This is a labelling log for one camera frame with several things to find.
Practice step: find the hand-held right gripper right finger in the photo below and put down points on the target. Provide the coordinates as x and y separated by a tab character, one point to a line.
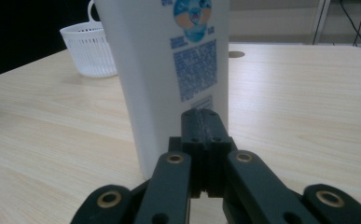
214	133

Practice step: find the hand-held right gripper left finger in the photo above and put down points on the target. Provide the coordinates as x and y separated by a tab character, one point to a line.
192	133

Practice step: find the white bottle with blue print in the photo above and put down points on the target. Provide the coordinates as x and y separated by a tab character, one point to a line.
150	77

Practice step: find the white plastic slotted basket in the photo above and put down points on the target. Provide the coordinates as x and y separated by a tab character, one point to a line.
89	49

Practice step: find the white metal stand post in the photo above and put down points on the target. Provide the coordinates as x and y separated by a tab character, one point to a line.
320	18

